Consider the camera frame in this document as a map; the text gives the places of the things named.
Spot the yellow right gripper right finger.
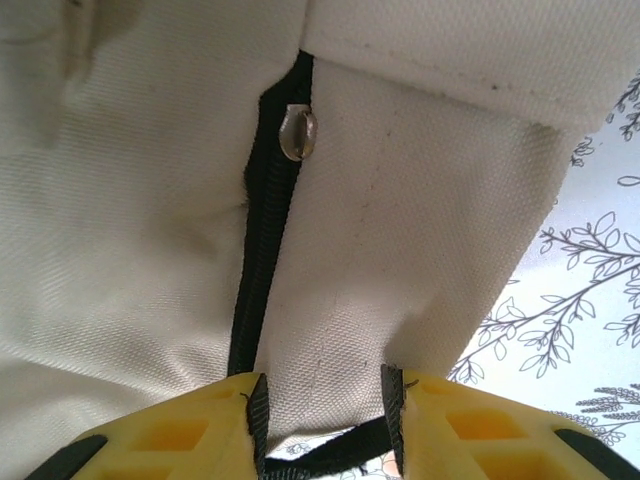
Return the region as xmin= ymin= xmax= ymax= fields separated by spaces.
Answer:
xmin=380 ymin=364 xmax=640 ymax=480

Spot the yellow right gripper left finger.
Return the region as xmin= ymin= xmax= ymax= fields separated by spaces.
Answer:
xmin=23 ymin=372 xmax=270 ymax=480

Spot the beige canvas backpack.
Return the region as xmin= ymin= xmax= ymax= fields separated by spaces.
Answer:
xmin=0 ymin=0 xmax=640 ymax=480

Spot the floral tablecloth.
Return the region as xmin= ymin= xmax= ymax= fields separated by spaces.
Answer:
xmin=267 ymin=69 xmax=640 ymax=480

